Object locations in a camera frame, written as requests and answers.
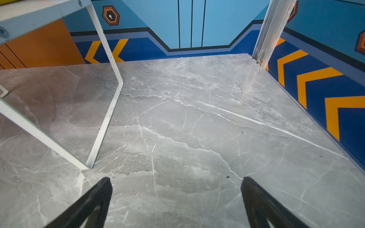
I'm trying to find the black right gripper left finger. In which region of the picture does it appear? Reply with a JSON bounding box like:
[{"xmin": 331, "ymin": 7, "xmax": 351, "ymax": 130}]
[{"xmin": 46, "ymin": 177, "xmax": 113, "ymax": 228}]

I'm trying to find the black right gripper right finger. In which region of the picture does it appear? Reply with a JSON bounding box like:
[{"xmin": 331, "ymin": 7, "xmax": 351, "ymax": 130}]
[{"xmin": 240, "ymin": 176, "xmax": 308, "ymax": 228}]

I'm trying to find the yellow spaghetti pack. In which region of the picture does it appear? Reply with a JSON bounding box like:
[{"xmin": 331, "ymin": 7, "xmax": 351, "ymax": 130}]
[{"xmin": 0, "ymin": 0, "xmax": 19, "ymax": 5}]

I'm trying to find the white metal shelf rack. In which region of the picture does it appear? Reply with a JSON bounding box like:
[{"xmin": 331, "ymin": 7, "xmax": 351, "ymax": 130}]
[{"xmin": 1, "ymin": 1, "xmax": 124, "ymax": 170}]

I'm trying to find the aluminium corner post right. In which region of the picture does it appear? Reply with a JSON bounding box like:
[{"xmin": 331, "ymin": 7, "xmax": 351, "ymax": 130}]
[{"xmin": 252, "ymin": 0, "xmax": 296, "ymax": 68}]

